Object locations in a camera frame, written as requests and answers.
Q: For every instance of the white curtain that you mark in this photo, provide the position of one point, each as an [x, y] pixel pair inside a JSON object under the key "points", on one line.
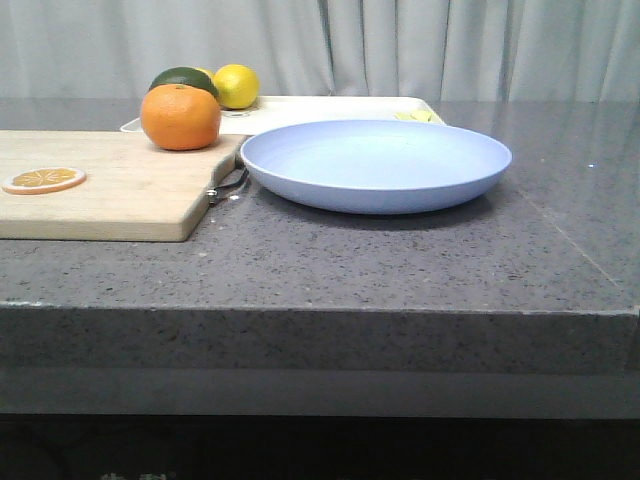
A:
{"points": [[434, 50]]}

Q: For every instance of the metal cutting board handle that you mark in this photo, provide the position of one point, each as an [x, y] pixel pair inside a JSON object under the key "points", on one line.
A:
{"points": [[223, 185]]}

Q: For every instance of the light blue plate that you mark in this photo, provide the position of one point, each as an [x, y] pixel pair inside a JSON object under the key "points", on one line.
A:
{"points": [[378, 167]]}

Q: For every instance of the white rectangular tray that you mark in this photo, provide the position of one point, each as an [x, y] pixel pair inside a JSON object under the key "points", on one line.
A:
{"points": [[270, 112]]}

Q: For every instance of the orange fruit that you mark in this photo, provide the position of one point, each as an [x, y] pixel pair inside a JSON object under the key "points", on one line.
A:
{"points": [[179, 117]]}

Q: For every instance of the orange slice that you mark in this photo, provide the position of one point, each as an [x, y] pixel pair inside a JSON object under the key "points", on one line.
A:
{"points": [[43, 180]]}

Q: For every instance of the green lime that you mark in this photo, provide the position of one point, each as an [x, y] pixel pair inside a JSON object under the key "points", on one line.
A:
{"points": [[185, 75]]}

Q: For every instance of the yellow-green fruit slices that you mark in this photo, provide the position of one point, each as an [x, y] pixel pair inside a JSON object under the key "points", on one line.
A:
{"points": [[416, 115]]}

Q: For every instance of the wooden cutting board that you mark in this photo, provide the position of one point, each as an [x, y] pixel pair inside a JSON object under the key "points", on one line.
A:
{"points": [[133, 191]]}

